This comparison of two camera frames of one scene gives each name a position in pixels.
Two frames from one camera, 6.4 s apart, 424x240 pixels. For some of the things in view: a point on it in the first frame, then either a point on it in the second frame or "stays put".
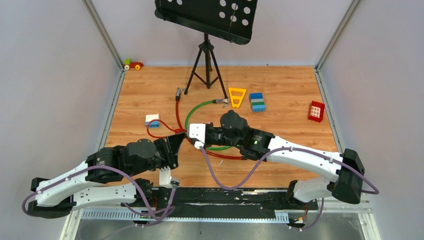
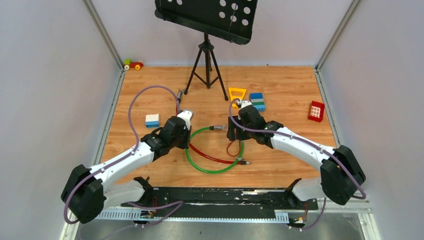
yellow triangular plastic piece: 233,97 stays put
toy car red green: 128,64 stays put
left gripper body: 164,154 to 182,141
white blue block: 154,124 stays put
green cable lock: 224,101 to 213,128
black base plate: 220,202 stays put
